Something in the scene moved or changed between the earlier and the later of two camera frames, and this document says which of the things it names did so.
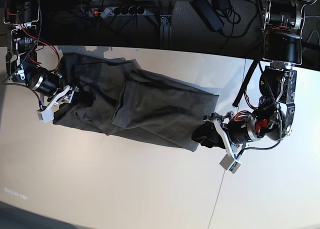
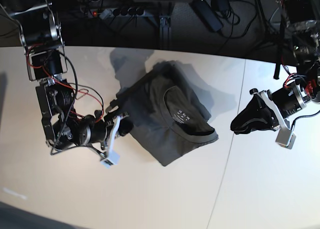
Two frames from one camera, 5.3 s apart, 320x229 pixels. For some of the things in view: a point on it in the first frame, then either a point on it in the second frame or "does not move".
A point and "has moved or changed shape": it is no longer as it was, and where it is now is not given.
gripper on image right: (235, 129) to (283, 102)
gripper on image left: (52, 91) to (95, 128)
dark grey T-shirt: (133, 103) has moved or changed shape
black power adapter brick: (205, 10) does not move
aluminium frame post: (165, 31) does not move
